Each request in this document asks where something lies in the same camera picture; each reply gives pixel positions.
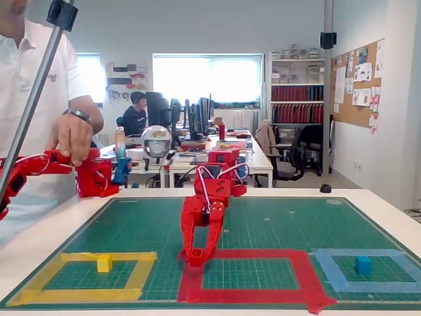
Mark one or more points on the red toy brick cube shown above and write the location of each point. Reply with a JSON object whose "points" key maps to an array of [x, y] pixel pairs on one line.
{"points": [[196, 257]]}

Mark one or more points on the red leader arm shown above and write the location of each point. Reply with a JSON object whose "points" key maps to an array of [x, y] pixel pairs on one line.
{"points": [[95, 177]]}

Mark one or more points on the red robot arm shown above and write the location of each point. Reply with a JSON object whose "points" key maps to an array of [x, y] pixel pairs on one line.
{"points": [[223, 154]]}

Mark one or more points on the person's left forearm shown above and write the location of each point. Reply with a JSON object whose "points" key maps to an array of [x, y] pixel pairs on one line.
{"points": [[93, 110]]}

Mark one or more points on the red tape square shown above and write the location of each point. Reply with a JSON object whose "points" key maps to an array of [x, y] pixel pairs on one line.
{"points": [[256, 254]]}

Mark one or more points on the yellow tape square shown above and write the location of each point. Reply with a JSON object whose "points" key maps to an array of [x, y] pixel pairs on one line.
{"points": [[131, 256]]}

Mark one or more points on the yellow toy brick cube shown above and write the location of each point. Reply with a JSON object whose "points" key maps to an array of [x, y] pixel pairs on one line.
{"points": [[104, 263]]}

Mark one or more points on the blue toy brick cube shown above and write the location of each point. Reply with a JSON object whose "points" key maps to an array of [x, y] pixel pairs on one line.
{"points": [[363, 265]]}

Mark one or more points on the blue tape square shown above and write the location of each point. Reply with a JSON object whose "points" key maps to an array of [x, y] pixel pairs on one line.
{"points": [[361, 286]]}

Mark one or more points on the person's left hand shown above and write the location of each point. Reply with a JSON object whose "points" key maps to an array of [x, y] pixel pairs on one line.
{"points": [[74, 138]]}

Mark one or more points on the green cutting mat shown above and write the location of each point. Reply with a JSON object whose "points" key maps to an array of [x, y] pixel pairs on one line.
{"points": [[148, 224]]}

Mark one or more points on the white office desk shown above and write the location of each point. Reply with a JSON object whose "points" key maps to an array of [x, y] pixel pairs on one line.
{"points": [[260, 161]]}

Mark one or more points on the clear water bottle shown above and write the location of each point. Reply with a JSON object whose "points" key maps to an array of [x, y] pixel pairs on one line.
{"points": [[249, 148]]}

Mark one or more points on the red bottle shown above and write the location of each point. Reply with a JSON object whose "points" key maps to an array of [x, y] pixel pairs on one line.
{"points": [[222, 131]]}

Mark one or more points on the office chair with jacket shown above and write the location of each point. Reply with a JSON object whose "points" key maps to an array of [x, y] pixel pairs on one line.
{"points": [[279, 158]]}

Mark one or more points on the black computer monitor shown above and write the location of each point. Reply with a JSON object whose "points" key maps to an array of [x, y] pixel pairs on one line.
{"points": [[158, 110], [199, 118], [176, 118]]}

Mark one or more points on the white helmet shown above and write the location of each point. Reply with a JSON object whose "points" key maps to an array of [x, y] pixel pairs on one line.
{"points": [[156, 143]]}

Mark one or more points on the blue table clamp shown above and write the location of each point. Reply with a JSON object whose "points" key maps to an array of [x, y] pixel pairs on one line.
{"points": [[122, 169]]}

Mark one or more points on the colourful drink bottle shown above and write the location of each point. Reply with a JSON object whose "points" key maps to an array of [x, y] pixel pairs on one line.
{"points": [[120, 143]]}

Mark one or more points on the black office chair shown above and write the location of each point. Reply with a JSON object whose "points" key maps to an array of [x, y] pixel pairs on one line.
{"points": [[312, 145]]}

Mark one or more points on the black round foot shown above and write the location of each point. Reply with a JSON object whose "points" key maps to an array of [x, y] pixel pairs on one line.
{"points": [[325, 188]]}

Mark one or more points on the seated person in dark top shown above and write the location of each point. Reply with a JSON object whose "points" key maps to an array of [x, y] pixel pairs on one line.
{"points": [[133, 120]]}

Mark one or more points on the wide bright window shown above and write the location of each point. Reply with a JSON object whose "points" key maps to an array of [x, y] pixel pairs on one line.
{"points": [[207, 77]]}

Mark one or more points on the white shelf with binders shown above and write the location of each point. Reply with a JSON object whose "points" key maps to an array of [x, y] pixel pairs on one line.
{"points": [[296, 98]]}

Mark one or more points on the upright grey pole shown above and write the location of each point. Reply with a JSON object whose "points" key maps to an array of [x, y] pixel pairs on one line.
{"points": [[328, 98]]}

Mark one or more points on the dark wristwatch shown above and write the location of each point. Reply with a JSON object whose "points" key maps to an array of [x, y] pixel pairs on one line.
{"points": [[79, 114]]}

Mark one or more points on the cork pin board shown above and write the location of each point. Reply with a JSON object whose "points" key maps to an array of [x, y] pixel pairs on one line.
{"points": [[358, 112]]}

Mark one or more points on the narrow bright window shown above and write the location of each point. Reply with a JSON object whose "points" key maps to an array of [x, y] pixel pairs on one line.
{"points": [[90, 77]]}

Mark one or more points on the black pole clamp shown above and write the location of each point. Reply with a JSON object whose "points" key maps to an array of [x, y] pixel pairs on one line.
{"points": [[62, 14], [328, 40]]}

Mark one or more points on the person in white shirt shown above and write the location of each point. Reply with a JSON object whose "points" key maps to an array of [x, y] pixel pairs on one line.
{"points": [[64, 72]]}

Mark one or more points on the slanted silver metal pole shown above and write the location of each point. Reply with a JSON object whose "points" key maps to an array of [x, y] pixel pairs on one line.
{"points": [[36, 98]]}

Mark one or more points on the wall tool board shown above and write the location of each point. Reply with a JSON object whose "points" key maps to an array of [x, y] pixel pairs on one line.
{"points": [[126, 79]]}

